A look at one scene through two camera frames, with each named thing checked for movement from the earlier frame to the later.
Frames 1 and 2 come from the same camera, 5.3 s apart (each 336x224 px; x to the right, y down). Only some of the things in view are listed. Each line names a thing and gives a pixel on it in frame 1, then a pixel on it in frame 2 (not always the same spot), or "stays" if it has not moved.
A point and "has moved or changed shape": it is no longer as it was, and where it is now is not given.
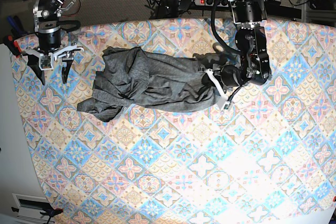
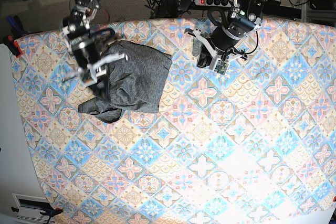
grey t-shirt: (134, 77) has moved or changed shape
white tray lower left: (31, 206) stays
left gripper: (224, 77) → (219, 42)
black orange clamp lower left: (51, 213) stays
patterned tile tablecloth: (269, 158) stays
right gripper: (50, 42) → (91, 62)
